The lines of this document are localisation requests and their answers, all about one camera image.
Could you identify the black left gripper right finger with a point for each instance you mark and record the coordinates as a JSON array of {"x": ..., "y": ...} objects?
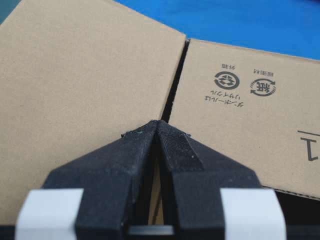
[{"x": 216, "y": 197}]

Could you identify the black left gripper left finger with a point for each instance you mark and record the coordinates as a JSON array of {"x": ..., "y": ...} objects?
[{"x": 91, "y": 197}]

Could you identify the brown cardboard box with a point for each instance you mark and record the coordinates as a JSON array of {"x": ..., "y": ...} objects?
[{"x": 76, "y": 74}]

